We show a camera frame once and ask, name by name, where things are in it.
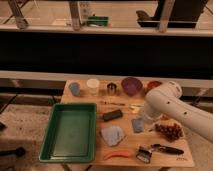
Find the blue sponge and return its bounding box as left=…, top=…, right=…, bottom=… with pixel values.
left=131, top=118, right=144, bottom=133

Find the black rectangular block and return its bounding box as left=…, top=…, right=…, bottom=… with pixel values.
left=103, top=110, right=123, bottom=122

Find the purple bowl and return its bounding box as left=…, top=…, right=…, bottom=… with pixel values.
left=121, top=77, right=143, bottom=96

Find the blue cup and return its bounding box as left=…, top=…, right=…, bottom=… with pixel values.
left=69, top=82, right=80, bottom=97

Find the small metal cup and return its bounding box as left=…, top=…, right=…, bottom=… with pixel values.
left=107, top=83, right=117, bottom=95

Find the black handled peeler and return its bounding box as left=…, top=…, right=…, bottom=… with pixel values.
left=151, top=144, right=184, bottom=155

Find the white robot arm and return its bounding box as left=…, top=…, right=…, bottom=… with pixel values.
left=141, top=81, right=213, bottom=143

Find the orange chili pepper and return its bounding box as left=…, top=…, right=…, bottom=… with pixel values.
left=103, top=150, right=133, bottom=160

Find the blue folded cloth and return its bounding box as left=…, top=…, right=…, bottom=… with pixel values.
left=101, top=126, right=125, bottom=147

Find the green plastic tray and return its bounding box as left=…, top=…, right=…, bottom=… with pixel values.
left=39, top=103, right=97, bottom=163

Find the thin brown stick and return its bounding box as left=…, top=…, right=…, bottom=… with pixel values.
left=99, top=101, right=125, bottom=106

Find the white cup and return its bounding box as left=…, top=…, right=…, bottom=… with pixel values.
left=86, top=79, right=100, bottom=96

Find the green box on shelf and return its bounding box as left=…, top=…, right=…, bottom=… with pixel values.
left=87, top=16, right=108, bottom=26

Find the metal binder clip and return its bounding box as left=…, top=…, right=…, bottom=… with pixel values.
left=136, top=146, right=152, bottom=164

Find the red bowl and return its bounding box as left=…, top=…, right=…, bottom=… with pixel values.
left=146, top=81, right=162, bottom=93

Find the bunch of red grapes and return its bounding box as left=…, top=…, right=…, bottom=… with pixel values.
left=153, top=123, right=183, bottom=141

